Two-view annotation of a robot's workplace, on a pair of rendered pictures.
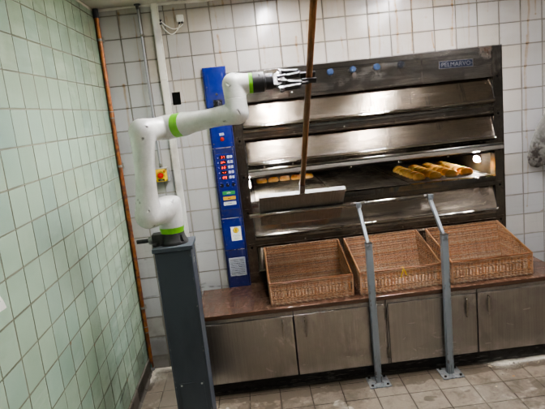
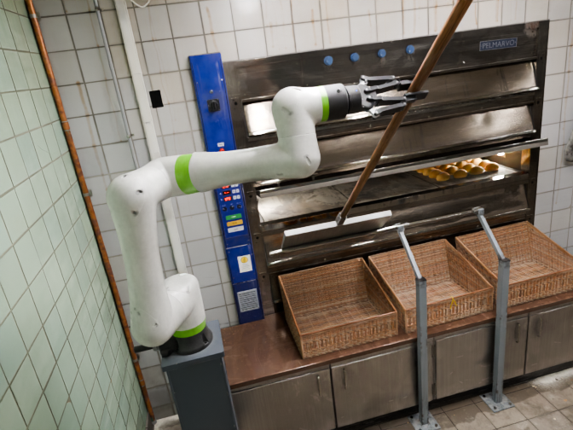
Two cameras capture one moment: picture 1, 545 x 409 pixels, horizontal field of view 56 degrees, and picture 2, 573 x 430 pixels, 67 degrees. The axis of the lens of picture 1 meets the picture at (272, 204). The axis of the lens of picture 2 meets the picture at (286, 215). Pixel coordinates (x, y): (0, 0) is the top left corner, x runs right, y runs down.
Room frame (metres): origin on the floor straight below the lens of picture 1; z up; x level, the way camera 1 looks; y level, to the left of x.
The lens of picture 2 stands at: (1.31, 0.33, 2.08)
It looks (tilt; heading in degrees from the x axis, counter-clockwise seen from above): 20 degrees down; 352
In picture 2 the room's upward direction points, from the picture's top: 8 degrees counter-clockwise
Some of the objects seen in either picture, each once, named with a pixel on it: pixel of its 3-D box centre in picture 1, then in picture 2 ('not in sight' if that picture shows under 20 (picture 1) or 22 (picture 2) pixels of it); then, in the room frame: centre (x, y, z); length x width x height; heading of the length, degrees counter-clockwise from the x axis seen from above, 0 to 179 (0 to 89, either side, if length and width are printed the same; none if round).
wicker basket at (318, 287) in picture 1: (306, 269); (334, 303); (3.42, -0.19, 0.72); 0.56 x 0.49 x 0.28; 92
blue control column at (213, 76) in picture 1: (234, 198); (224, 202); (4.60, 0.33, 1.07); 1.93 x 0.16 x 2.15; 2
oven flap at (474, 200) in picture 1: (375, 210); (402, 221); (3.71, -0.75, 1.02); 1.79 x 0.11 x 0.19; 92
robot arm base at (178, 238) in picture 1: (162, 238); (173, 338); (2.63, 0.59, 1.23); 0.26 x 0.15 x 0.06; 93
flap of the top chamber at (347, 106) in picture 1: (367, 102); (398, 95); (3.71, -0.75, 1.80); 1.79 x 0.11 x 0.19; 92
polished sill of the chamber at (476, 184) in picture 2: (373, 191); (400, 200); (3.74, -0.75, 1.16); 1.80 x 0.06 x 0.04; 92
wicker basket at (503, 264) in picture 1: (476, 250); (516, 260); (3.47, -1.38, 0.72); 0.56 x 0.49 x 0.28; 93
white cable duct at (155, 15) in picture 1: (177, 174); (165, 198); (3.65, 0.65, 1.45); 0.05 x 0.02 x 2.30; 92
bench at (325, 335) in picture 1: (377, 320); (411, 347); (3.42, -0.65, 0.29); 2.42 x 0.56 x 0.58; 92
